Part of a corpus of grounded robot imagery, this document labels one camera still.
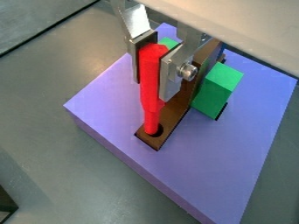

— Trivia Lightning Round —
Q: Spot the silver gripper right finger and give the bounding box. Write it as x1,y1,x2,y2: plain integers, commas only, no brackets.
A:
159,23,212,102

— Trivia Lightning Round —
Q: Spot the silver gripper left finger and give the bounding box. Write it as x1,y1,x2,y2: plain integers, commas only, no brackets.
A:
110,0,158,83

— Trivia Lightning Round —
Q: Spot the red peg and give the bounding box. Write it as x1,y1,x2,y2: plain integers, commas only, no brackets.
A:
139,43,169,135

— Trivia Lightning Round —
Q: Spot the purple board block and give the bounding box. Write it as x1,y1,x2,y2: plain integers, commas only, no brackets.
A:
62,22,299,224

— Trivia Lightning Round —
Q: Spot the green block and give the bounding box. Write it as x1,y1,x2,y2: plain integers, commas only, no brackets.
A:
157,36,246,121

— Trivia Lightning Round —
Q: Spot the brown L-shaped bracket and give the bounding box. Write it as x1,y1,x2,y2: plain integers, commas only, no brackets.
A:
135,38,225,151

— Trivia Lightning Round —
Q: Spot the black angle bracket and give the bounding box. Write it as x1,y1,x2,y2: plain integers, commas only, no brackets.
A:
0,186,19,224

